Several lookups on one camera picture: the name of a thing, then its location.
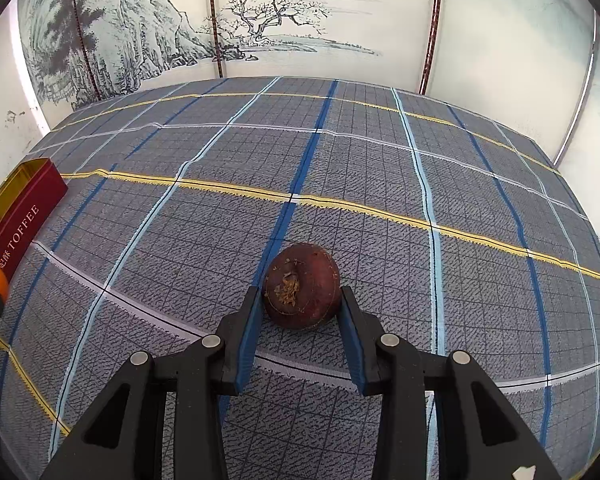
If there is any dark brown fruit top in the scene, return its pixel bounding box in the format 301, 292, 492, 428
262, 243, 341, 330

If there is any red gold toffee tin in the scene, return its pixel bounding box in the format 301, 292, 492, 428
0, 157, 69, 340

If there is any plaid grey tablecloth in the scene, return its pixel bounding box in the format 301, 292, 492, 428
0, 76, 600, 479

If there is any painted folding screen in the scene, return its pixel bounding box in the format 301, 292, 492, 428
18, 0, 600, 237

